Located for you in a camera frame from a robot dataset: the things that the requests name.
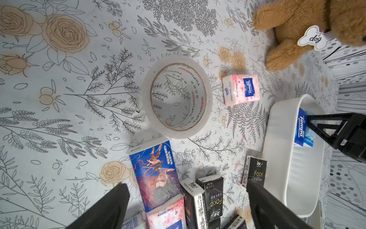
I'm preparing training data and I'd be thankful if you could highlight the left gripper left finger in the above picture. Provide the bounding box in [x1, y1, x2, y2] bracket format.
[67, 182, 130, 229]

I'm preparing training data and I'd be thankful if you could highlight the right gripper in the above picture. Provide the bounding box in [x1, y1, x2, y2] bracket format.
[307, 113, 366, 163]

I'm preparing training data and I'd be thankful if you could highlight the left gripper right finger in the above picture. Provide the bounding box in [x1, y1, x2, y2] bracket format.
[246, 180, 311, 229]

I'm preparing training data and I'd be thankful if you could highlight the blue Tempo tissue pack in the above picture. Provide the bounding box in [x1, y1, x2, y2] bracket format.
[294, 108, 307, 147]

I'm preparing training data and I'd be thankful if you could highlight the dark blue picture tissue pack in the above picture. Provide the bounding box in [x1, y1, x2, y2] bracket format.
[129, 137, 181, 212]

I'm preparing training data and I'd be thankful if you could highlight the pink Tempo tissue pack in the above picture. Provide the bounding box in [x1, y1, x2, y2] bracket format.
[222, 74, 260, 107]

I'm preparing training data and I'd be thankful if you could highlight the white storage box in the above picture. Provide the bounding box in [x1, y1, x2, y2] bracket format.
[262, 94, 325, 218]

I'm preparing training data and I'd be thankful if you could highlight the black pack lower right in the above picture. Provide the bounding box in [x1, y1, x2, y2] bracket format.
[223, 215, 247, 229]

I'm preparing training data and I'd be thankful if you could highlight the black Face pack right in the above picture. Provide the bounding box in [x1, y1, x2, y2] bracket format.
[242, 156, 267, 188]

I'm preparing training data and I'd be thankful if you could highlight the black pack lower middle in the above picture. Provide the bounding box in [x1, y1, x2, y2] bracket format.
[208, 218, 221, 229]

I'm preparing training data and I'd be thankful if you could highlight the pink tissue pack middle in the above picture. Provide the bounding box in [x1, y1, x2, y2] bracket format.
[146, 194, 187, 229]

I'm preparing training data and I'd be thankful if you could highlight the black Face tissue pack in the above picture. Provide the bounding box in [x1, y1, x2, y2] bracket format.
[196, 175, 224, 222]

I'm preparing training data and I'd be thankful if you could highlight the black tissue pack upright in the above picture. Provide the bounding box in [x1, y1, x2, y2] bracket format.
[180, 178, 208, 229]

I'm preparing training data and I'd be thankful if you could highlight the brown plush dog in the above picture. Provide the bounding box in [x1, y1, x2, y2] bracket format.
[253, 1, 366, 72]

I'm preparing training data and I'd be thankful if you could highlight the clear tape roll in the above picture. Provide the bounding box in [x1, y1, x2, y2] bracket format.
[141, 55, 213, 139]

